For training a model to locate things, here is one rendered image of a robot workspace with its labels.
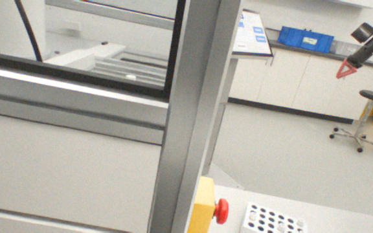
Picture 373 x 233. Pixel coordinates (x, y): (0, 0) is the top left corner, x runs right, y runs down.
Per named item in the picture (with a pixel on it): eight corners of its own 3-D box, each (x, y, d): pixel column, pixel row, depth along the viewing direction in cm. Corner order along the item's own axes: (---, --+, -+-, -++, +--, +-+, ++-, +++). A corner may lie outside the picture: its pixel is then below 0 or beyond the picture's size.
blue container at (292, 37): (315, 48, 397) (321, 33, 388) (329, 54, 360) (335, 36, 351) (276, 41, 393) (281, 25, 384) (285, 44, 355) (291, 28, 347)
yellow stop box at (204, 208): (208, 211, 48) (217, 178, 45) (209, 244, 41) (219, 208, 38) (180, 206, 48) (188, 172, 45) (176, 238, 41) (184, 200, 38)
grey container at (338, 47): (350, 55, 403) (355, 44, 396) (362, 59, 375) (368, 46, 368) (324, 50, 400) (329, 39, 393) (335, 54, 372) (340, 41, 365)
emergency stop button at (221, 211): (223, 213, 46) (229, 194, 44) (225, 231, 42) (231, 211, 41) (206, 210, 46) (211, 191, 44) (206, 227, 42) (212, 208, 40)
